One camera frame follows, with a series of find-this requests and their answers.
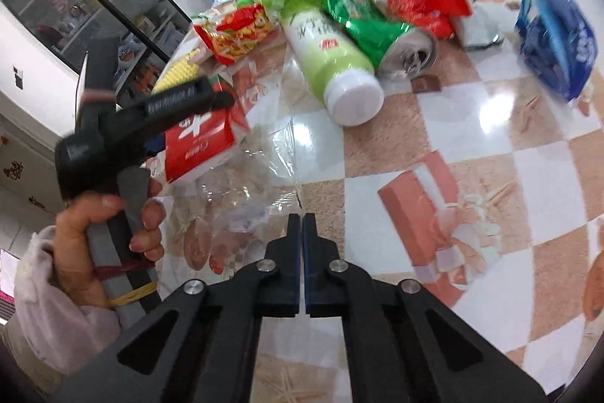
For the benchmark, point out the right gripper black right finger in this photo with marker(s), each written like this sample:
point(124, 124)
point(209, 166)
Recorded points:
point(402, 343)

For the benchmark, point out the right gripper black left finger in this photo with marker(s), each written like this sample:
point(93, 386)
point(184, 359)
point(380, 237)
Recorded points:
point(200, 344)

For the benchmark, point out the red white tissue packet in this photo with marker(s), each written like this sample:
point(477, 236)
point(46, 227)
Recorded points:
point(203, 139)

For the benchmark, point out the clear plastic bag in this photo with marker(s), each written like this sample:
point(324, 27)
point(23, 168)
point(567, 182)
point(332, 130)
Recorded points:
point(223, 220)

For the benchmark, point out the red yellow snack packet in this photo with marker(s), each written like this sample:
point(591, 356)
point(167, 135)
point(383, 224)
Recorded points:
point(234, 35)

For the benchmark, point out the green white plastic bottle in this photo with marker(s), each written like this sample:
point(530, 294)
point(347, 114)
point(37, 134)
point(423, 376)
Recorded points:
point(338, 74)

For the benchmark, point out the green aluminium drink can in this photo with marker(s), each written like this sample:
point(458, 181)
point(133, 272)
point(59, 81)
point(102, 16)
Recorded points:
point(397, 50)

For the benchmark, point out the blue plastic bag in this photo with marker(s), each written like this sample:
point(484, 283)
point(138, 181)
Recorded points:
point(558, 44)

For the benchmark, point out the pink left sleeve forearm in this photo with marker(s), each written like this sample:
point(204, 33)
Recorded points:
point(62, 335)

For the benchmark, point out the person's left hand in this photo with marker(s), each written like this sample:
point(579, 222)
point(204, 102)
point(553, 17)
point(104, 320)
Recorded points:
point(72, 261)

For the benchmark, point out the checked patterned tablecloth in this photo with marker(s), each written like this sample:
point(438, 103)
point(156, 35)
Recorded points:
point(479, 183)

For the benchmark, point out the glass display cabinet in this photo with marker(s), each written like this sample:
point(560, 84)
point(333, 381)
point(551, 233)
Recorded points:
point(148, 31)

